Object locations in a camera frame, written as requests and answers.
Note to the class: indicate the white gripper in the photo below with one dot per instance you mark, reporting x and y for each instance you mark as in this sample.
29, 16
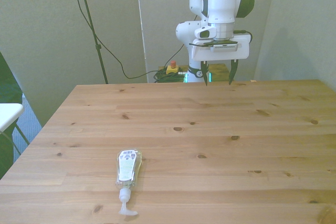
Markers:
223, 55

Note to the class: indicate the clear sanitizer pump bottle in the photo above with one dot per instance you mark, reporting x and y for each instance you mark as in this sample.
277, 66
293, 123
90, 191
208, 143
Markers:
127, 166

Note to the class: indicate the black tripod stand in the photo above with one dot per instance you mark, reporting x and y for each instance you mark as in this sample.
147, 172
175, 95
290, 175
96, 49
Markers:
90, 22

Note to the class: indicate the yellow emergency stop button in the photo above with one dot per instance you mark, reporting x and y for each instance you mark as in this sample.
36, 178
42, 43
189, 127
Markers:
172, 68

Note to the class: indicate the white vertical pole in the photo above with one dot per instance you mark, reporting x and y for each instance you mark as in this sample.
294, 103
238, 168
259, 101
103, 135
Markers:
140, 19

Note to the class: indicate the dark green fabric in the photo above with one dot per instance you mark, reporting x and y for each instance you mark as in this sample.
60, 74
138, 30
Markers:
8, 87

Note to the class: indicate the white folding table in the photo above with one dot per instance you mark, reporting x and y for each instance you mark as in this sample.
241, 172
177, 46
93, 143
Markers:
9, 115

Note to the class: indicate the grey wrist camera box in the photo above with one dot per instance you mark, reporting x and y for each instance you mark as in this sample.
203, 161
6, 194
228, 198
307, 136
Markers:
225, 47

